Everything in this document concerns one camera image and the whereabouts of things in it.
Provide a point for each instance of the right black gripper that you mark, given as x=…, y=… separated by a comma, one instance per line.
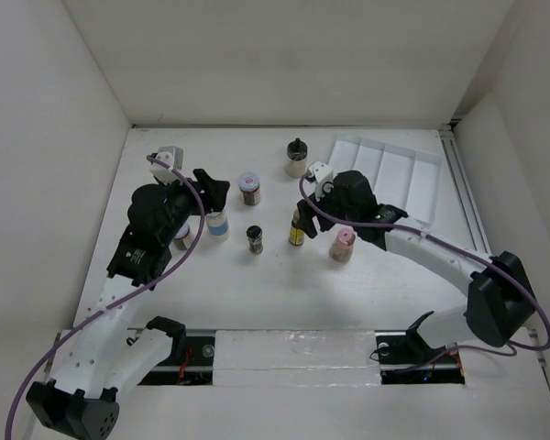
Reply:
x=306, y=219

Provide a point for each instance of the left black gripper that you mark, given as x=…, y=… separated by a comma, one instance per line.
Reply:
x=212, y=191

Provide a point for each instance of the yellow label sauce bottle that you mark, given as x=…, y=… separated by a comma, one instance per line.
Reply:
x=296, y=235

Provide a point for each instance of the pink lid spice jar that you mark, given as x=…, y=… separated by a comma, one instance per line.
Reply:
x=342, y=248

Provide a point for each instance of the black grinder cap jar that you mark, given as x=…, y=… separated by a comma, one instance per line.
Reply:
x=297, y=158

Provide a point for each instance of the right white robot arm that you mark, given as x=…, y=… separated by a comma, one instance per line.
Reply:
x=499, y=298

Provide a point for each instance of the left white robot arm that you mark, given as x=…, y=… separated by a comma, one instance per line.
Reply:
x=81, y=398

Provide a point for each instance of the blue label white bottle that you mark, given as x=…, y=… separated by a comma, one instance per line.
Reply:
x=218, y=226

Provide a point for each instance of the white lid spice jar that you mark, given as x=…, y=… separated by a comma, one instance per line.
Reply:
x=249, y=187

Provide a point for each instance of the small black cap jar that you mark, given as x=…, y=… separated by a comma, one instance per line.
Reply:
x=254, y=238

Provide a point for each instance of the silver lid jar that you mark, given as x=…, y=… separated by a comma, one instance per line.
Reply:
x=183, y=239

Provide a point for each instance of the white divided tray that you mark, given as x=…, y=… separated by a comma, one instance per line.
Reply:
x=404, y=177

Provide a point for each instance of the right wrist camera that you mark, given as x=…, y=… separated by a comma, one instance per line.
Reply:
x=321, y=175

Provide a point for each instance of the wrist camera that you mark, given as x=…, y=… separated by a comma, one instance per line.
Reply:
x=321, y=175
x=172, y=157

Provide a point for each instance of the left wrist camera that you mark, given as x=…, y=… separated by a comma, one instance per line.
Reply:
x=172, y=157

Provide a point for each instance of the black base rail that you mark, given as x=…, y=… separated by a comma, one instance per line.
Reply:
x=303, y=359

